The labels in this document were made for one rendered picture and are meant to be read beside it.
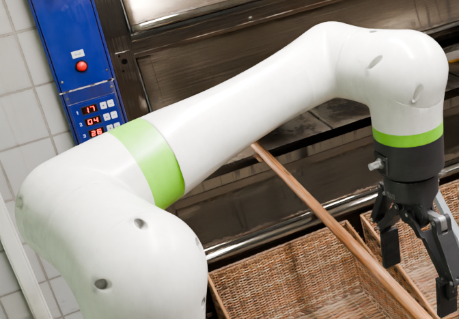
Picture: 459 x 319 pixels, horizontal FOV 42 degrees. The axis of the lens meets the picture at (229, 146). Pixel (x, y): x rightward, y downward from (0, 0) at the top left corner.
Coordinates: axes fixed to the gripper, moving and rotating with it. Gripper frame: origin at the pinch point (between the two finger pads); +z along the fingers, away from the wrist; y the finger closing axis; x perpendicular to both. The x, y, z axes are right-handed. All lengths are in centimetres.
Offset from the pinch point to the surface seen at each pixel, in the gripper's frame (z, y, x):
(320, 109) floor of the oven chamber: 27, -123, 48
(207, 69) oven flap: -9, -102, 3
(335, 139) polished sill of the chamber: 28, -101, 41
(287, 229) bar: 30, -65, 5
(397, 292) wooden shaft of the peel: 27.1, -25.9, 12.5
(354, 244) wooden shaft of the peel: 26, -45, 14
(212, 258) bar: 30, -66, -17
